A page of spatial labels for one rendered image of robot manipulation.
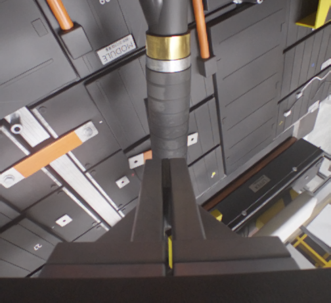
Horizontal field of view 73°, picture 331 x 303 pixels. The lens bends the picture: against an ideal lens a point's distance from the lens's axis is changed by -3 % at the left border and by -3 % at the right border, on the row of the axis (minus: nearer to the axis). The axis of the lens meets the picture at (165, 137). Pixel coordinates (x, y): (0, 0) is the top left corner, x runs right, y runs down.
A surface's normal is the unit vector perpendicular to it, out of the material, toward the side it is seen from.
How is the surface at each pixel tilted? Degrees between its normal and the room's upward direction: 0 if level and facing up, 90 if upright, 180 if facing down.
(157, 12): 31
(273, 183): 90
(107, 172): 0
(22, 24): 0
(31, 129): 0
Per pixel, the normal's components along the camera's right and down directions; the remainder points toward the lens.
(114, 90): 0.52, 0.51
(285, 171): -0.25, -0.68
